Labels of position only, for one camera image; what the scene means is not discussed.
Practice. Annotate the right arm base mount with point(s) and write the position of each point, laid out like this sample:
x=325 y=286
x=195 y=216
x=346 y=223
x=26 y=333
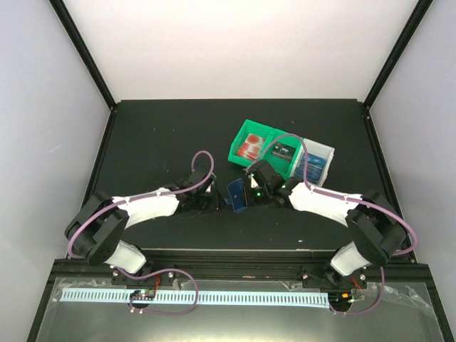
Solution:
x=324 y=277

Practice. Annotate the frame post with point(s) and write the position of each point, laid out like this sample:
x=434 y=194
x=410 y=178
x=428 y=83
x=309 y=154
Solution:
x=414 y=20
x=78 y=42

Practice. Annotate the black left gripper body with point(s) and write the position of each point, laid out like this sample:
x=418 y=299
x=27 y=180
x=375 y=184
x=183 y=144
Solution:
x=203 y=205

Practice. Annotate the clear plastic bin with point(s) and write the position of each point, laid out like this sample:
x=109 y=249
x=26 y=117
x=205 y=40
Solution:
x=321 y=150

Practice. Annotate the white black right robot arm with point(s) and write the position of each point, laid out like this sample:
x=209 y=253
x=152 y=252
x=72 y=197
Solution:
x=375 y=230

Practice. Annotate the small circuit board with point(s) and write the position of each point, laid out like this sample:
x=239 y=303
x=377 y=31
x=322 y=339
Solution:
x=143 y=294

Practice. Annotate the green plastic bin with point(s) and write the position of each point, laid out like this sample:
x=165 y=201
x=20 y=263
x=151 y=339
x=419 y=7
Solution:
x=249 y=126
x=284 y=167

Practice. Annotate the green plastic bin middle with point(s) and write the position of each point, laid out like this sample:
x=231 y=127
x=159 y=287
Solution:
x=284 y=167

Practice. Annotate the green plastic bin left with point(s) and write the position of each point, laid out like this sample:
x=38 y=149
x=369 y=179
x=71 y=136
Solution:
x=249 y=126

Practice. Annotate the blue leather card holder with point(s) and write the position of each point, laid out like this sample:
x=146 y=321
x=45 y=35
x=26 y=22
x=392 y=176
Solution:
x=237 y=195

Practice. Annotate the right frame post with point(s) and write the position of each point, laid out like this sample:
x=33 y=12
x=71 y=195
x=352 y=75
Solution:
x=414 y=20

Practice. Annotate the blue card stack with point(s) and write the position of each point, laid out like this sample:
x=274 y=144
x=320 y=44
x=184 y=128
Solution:
x=315 y=168

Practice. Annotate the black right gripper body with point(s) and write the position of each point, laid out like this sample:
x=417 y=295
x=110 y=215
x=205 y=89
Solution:
x=261 y=198

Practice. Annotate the red white card stack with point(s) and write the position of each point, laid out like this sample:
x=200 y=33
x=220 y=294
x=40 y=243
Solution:
x=251 y=147

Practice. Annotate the white slotted cable duct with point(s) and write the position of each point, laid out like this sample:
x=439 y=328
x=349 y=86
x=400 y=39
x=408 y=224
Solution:
x=215 y=298

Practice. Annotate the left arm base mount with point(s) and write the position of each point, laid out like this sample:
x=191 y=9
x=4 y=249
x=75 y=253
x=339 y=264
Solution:
x=149 y=275

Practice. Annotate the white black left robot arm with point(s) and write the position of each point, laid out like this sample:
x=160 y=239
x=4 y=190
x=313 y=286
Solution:
x=95 y=234

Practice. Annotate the left frame post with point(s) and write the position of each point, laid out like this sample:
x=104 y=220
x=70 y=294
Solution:
x=78 y=42

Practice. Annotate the black aluminium frame rail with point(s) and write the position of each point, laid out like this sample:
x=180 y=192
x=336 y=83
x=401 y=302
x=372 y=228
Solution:
x=249 y=265

